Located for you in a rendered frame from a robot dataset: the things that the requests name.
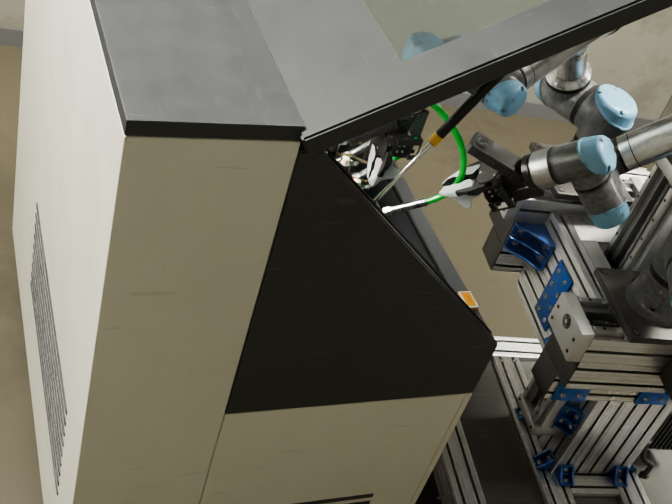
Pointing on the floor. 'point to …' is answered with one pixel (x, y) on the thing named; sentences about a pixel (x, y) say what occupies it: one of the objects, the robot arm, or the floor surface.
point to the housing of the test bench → (142, 233)
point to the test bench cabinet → (331, 452)
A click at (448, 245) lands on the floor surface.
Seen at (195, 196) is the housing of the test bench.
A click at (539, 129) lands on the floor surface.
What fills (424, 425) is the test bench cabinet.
